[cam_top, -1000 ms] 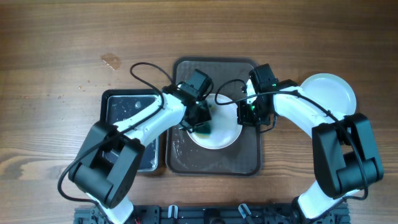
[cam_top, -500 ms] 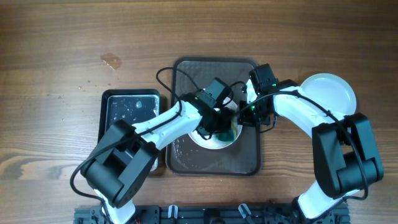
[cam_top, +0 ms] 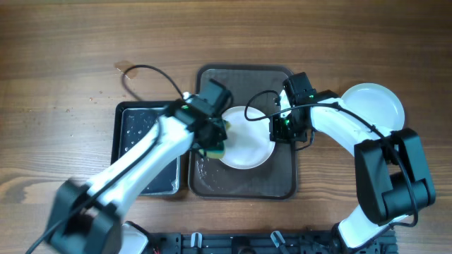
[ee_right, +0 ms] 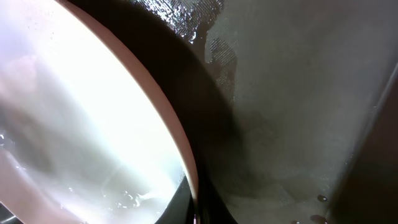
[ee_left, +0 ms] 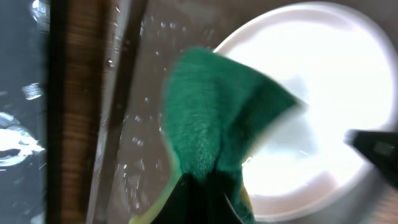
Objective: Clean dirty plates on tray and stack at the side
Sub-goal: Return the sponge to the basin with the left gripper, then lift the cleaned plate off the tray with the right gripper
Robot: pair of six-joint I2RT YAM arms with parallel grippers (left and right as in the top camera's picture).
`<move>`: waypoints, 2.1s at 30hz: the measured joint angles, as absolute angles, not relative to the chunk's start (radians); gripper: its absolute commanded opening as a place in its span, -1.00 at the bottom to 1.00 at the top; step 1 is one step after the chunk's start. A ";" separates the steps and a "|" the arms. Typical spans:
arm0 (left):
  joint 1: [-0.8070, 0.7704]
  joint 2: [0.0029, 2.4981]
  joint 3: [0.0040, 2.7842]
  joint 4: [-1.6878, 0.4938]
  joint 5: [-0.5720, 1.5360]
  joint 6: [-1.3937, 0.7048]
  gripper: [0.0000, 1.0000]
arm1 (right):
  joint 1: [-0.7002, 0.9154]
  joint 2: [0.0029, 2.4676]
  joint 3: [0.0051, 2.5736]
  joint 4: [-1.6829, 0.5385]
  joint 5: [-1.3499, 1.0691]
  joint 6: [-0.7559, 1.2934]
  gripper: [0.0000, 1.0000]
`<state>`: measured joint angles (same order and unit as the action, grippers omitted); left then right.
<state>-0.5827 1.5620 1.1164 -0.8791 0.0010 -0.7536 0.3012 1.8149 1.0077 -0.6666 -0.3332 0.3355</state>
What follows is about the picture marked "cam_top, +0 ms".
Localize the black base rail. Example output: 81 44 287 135
148 229 396 254

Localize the white plate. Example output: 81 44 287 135
220 106 275 169
341 83 405 131

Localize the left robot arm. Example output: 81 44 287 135
43 102 226 253

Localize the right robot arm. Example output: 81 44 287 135
270 89 436 253

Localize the white plate top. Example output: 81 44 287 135
220 106 275 169

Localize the black water tray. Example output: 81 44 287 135
110 101 182 198

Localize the green yellow sponge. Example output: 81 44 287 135
197 133 227 159

